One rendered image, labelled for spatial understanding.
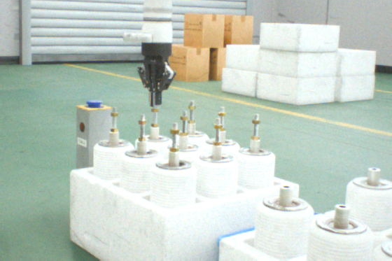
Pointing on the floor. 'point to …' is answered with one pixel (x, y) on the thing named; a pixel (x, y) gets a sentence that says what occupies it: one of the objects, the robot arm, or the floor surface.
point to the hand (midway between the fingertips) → (155, 99)
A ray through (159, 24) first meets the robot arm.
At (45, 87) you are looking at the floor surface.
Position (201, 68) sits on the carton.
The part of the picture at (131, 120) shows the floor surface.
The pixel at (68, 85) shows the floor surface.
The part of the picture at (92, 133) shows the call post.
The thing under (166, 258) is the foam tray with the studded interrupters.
